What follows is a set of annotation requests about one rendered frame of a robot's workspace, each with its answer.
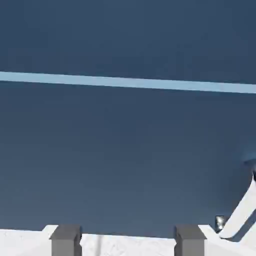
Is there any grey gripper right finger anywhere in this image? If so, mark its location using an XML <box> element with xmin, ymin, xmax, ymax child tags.
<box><xmin>173</xmin><ymin>223</ymin><xmax>236</xmax><ymax>256</ymax></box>

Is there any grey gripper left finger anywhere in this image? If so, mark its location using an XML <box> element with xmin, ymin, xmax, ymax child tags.
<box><xmin>20</xmin><ymin>223</ymin><xmax>83</xmax><ymax>256</ymax></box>

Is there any blue cabinet door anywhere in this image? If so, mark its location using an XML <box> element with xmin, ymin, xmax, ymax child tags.
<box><xmin>0</xmin><ymin>0</ymin><xmax>256</xmax><ymax>86</ymax></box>
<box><xmin>0</xmin><ymin>80</ymin><xmax>256</xmax><ymax>243</ymax></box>

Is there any blue cabinet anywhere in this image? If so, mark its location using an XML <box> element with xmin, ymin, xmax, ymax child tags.
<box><xmin>0</xmin><ymin>0</ymin><xmax>256</xmax><ymax>243</ymax></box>

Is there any shiny metal door handle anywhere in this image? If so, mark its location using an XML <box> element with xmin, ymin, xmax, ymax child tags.
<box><xmin>214</xmin><ymin>158</ymin><xmax>256</xmax><ymax>243</ymax></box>

